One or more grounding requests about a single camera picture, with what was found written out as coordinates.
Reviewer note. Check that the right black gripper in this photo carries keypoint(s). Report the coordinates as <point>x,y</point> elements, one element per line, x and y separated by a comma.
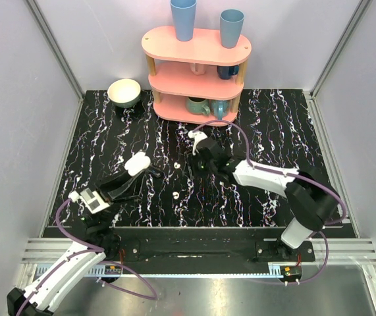
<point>193,162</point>

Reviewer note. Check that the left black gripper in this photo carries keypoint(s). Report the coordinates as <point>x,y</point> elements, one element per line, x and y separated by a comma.
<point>109,188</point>

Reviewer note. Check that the white oval charging case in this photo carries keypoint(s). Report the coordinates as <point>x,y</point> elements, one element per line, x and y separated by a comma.
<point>137,163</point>

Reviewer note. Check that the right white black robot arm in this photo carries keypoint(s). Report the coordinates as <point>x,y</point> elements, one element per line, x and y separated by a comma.
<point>311,199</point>

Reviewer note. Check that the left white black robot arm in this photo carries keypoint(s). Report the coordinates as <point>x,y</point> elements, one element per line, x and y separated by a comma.
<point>99,242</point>

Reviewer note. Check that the blue butterfly ceramic mug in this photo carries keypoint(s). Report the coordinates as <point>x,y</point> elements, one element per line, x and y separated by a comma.
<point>220,108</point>

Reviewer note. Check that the green speckled ceramic mug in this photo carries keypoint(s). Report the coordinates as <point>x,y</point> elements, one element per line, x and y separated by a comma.
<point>198,106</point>

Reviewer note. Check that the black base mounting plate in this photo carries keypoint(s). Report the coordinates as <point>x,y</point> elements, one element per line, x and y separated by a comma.
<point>182,245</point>

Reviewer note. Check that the pink three-tier wooden shelf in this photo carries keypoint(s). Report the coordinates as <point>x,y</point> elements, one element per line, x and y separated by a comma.
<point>172,81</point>

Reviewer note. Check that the dark blue ceramic mug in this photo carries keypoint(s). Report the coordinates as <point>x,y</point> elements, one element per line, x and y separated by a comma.
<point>226,72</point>

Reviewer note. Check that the pink ceramic mug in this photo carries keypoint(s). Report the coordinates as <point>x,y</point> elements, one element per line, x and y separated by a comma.
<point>198,69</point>

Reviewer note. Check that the green white ceramic bowl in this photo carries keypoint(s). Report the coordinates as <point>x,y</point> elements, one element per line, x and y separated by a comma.
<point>124,93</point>

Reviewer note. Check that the grey blue tall cup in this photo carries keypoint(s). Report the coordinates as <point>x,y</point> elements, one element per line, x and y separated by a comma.
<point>231,23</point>

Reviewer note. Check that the light blue tall cup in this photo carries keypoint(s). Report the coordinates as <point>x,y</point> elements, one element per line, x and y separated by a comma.
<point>183,14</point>

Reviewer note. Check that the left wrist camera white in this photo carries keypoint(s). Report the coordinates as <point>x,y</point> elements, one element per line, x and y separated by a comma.
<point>91,199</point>

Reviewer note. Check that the aluminium frame rail front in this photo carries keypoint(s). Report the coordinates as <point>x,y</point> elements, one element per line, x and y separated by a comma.
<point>265,271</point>

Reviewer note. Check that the right aluminium corner post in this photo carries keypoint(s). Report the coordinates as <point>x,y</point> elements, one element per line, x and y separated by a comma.
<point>345,37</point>

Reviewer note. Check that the aluminium corner post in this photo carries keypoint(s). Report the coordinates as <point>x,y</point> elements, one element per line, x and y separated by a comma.
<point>48,35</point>
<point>345,37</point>

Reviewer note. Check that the left aluminium corner post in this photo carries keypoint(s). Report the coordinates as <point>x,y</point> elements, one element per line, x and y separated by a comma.
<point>48,35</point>

